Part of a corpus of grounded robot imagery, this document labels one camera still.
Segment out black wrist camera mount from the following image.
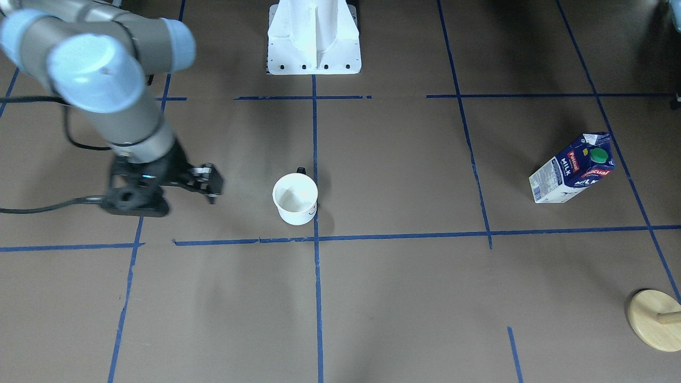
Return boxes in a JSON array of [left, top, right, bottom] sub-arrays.
[[99, 174, 170, 218]]

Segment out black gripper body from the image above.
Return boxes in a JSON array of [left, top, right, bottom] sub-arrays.
[[110, 140, 198, 191]]

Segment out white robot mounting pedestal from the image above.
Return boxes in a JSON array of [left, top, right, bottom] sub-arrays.
[[266, 1, 362, 76]]

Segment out black camera cable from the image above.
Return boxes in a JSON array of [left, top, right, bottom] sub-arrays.
[[0, 96, 115, 214]]

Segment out wooden stand with round base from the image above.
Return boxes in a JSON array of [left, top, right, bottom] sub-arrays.
[[627, 289, 680, 352]]

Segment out blue Pascual milk carton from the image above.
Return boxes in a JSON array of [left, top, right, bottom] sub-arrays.
[[529, 132, 616, 204]]

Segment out white smiley face mug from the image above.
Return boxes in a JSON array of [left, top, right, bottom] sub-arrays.
[[272, 167, 319, 226]]

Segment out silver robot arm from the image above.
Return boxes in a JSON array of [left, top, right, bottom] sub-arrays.
[[2, 1, 223, 211]]

